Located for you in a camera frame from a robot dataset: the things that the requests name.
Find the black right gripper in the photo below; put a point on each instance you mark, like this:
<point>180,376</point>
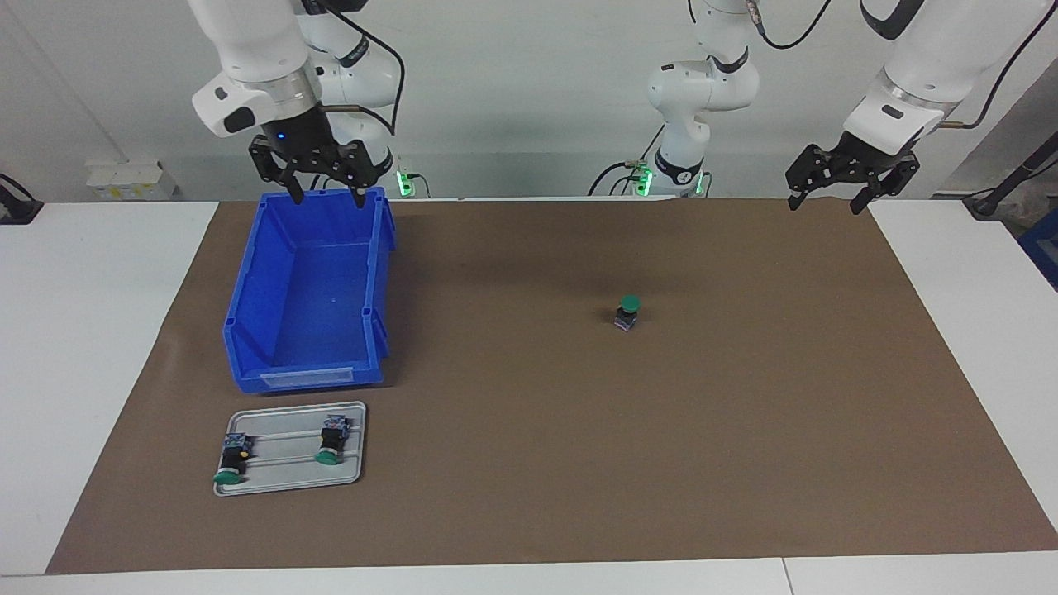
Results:
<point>302,145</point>

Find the brown table mat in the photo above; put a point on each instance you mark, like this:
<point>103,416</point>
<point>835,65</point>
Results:
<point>579,463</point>

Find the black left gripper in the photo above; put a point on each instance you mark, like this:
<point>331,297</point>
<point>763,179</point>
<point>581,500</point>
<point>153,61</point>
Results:
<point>864,161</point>

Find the black clamp mount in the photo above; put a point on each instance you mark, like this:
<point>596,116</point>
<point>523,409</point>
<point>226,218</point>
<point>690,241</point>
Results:
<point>16,211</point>

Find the blue crate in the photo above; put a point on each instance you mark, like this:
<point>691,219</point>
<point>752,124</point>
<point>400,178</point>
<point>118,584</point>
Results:
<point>1043,248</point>

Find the white cardboard box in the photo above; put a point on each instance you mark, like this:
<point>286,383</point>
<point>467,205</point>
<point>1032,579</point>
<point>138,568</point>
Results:
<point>124,180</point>

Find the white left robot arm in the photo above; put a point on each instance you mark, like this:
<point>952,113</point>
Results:
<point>702,83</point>

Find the green lit connector block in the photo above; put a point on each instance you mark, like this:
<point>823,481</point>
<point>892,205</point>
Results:
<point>405,182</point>
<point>643,178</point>

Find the black stand pole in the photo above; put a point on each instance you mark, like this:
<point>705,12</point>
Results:
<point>988,202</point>

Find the grey metal tray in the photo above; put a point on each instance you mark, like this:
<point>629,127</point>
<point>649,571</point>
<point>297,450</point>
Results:
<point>289,478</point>

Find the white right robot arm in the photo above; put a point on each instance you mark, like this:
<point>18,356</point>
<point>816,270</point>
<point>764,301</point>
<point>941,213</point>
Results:
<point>256,49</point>

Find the green button with yellow dot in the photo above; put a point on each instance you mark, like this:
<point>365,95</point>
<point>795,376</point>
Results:
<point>233,459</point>

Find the green push button switch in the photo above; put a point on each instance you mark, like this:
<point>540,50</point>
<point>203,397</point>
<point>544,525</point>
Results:
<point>628,314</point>
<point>332,440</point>

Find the blue plastic storage bin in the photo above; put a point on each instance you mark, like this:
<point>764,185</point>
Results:
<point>306,281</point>

